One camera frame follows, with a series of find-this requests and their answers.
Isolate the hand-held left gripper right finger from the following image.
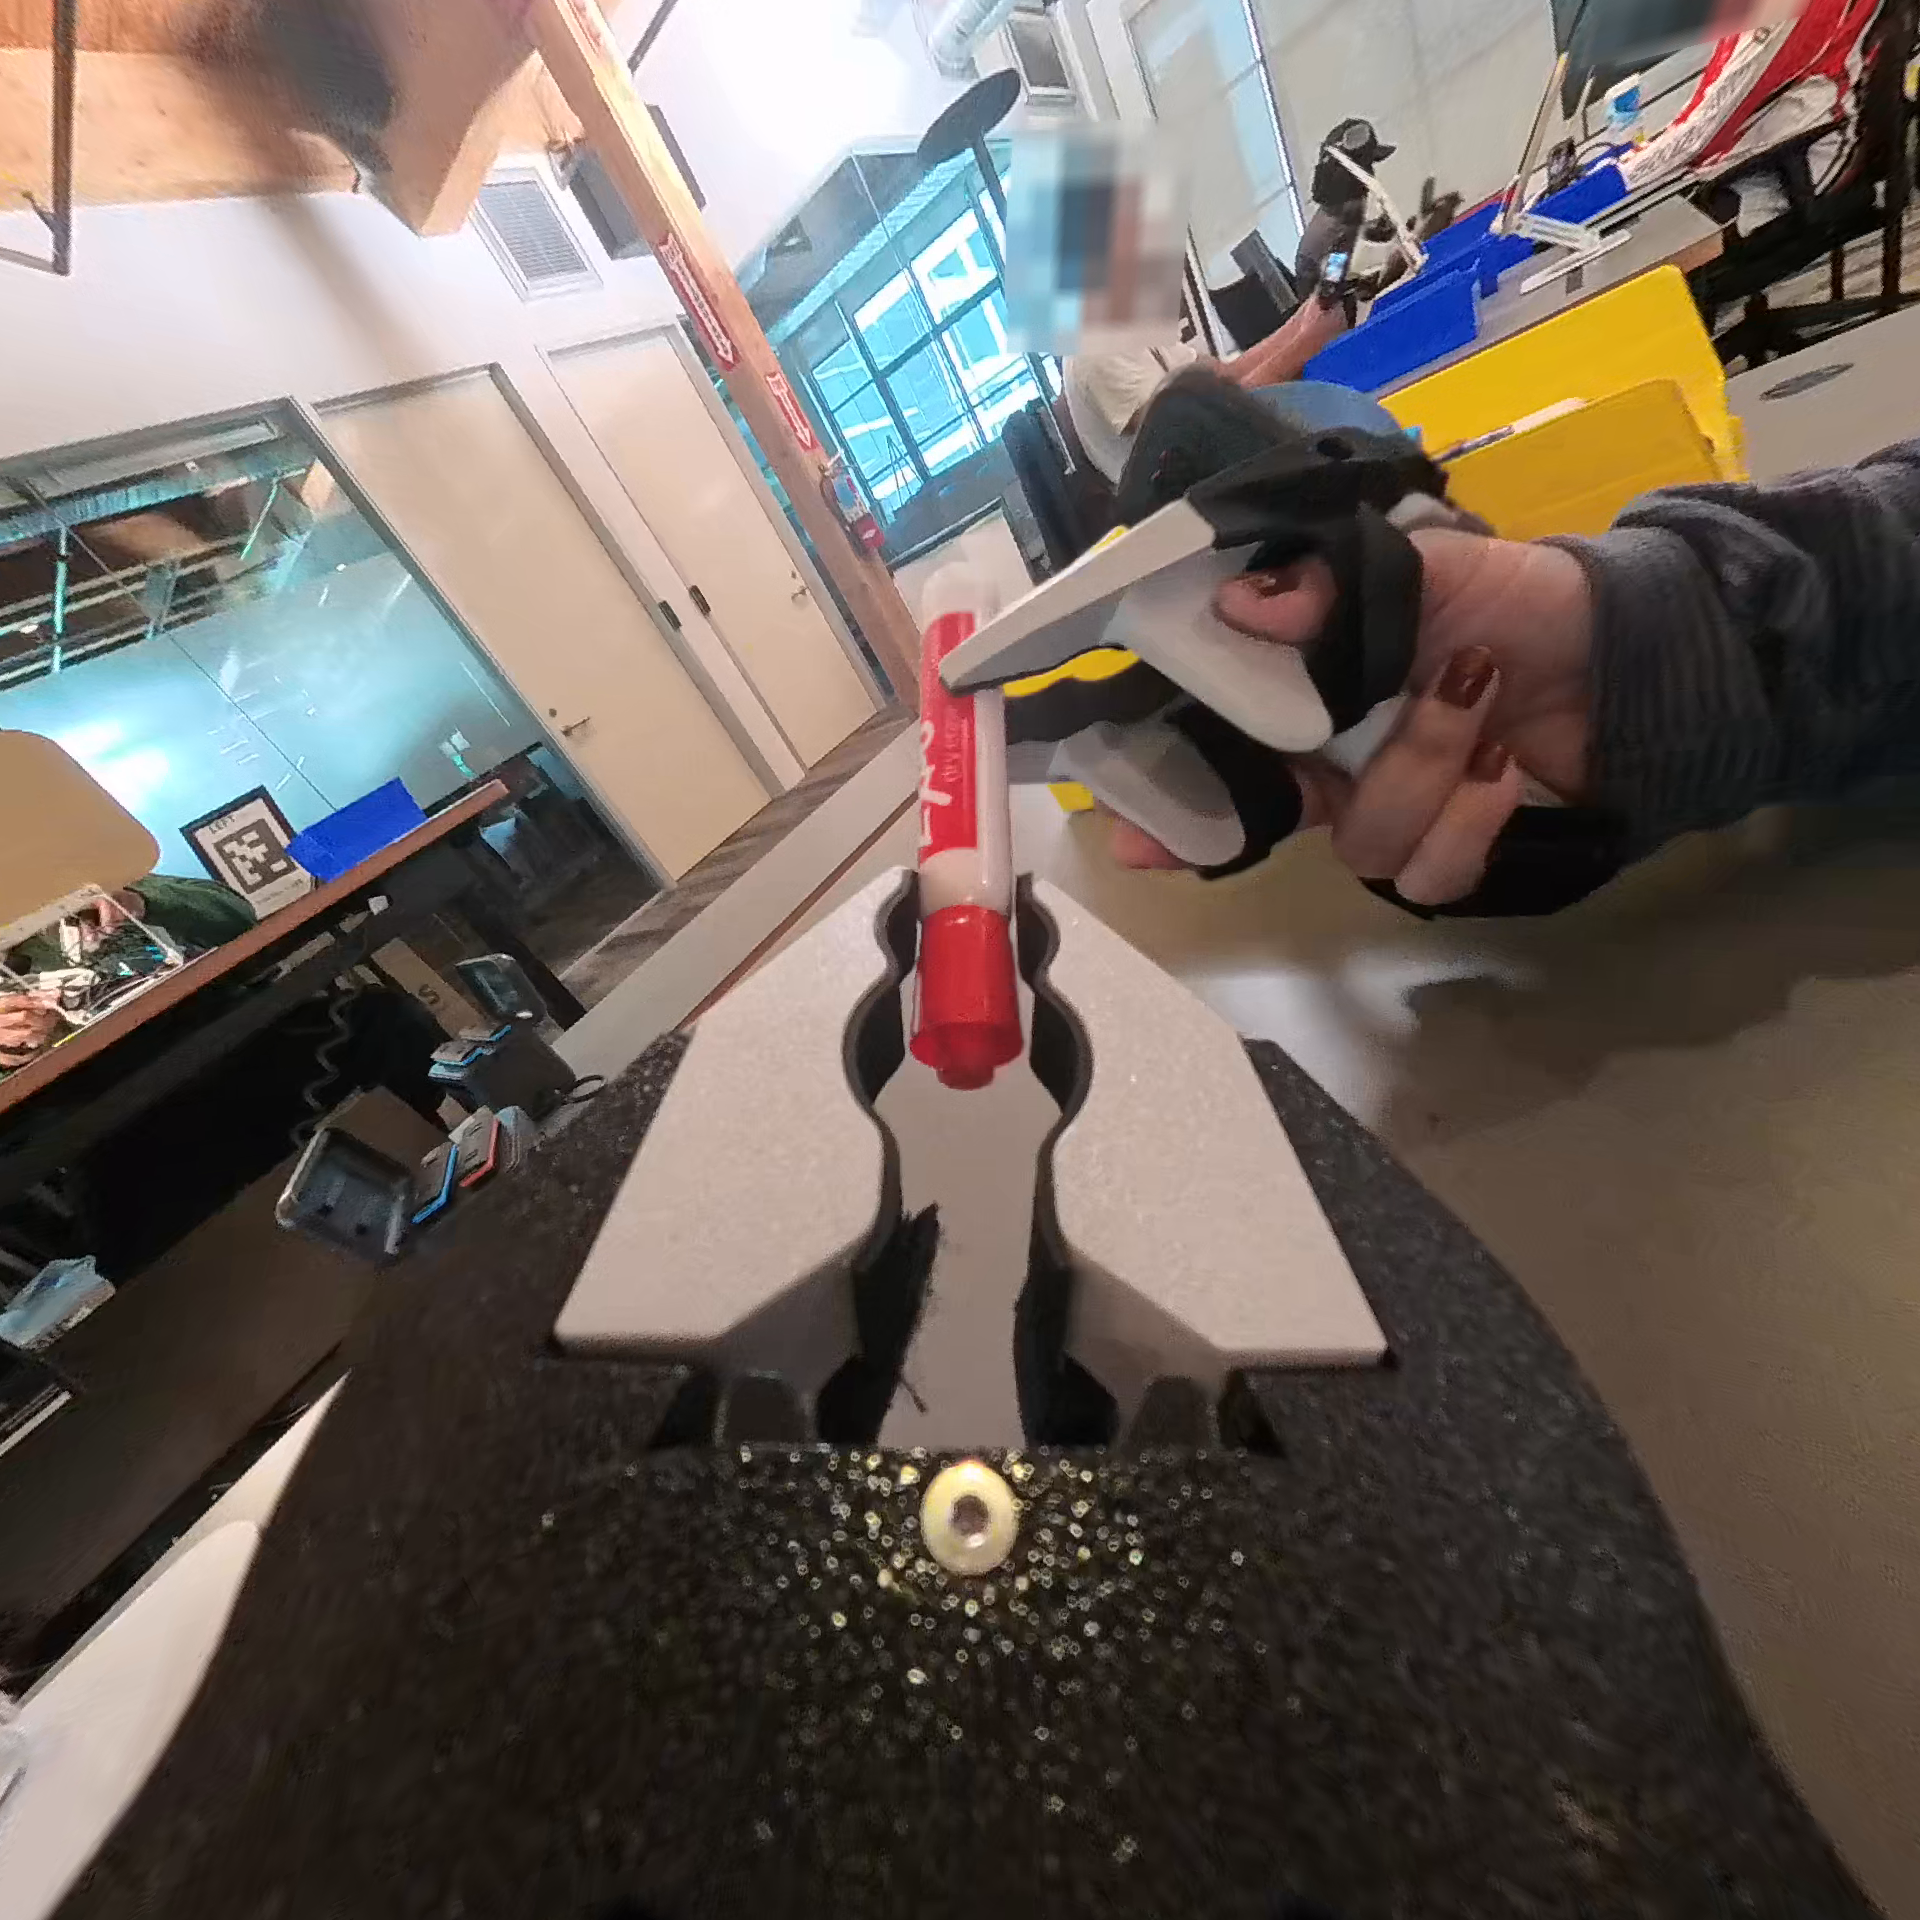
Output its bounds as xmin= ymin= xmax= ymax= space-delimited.
xmin=1016 ymin=878 xmax=1391 ymax=1394

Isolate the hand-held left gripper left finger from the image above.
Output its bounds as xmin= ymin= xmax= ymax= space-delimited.
xmin=554 ymin=870 xmax=920 ymax=1394

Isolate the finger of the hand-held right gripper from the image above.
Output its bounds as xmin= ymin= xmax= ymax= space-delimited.
xmin=934 ymin=498 xmax=1338 ymax=754
xmin=1005 ymin=663 xmax=1249 ymax=873

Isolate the red marker pen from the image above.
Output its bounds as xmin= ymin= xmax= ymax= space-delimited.
xmin=903 ymin=561 xmax=1032 ymax=1093

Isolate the yellow plastic bin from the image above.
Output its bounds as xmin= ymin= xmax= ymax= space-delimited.
xmin=1041 ymin=265 xmax=1753 ymax=815

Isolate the person's right hand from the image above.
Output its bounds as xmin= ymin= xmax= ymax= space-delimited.
xmin=1117 ymin=531 xmax=1601 ymax=910

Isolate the blue masking tape roll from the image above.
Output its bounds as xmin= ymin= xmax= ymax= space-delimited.
xmin=1252 ymin=379 xmax=1415 ymax=446

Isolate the black office chair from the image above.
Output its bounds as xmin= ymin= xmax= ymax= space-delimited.
xmin=999 ymin=392 xmax=1121 ymax=575

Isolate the blue plastic bin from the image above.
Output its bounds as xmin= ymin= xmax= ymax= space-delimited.
xmin=281 ymin=775 xmax=431 ymax=882
xmin=1302 ymin=162 xmax=1632 ymax=395

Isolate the small black device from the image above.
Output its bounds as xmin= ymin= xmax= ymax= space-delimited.
xmin=422 ymin=954 xmax=583 ymax=1122

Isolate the cardboard box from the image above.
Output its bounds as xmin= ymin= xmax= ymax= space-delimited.
xmin=362 ymin=935 xmax=484 ymax=1040

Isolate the black charger case with display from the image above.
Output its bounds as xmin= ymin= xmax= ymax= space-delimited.
xmin=274 ymin=1105 xmax=541 ymax=1263

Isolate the white door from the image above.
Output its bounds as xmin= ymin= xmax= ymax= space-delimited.
xmin=537 ymin=320 xmax=888 ymax=770
xmin=311 ymin=362 xmax=776 ymax=882

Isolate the black disc on pole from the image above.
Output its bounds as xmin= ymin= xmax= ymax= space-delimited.
xmin=914 ymin=65 xmax=1024 ymax=302

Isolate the wood edged desk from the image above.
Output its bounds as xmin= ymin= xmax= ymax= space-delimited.
xmin=0 ymin=775 xmax=514 ymax=1114

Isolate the black white marker sign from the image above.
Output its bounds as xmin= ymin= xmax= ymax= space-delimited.
xmin=175 ymin=783 xmax=318 ymax=920

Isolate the red white cloth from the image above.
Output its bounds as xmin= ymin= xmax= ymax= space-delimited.
xmin=1622 ymin=0 xmax=1895 ymax=184

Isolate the wooden post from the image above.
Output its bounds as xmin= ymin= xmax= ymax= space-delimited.
xmin=525 ymin=0 xmax=928 ymax=702

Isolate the black wall speaker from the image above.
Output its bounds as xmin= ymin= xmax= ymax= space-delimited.
xmin=565 ymin=102 xmax=710 ymax=262

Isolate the wall vent grille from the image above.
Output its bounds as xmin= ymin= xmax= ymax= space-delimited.
xmin=468 ymin=169 xmax=606 ymax=302

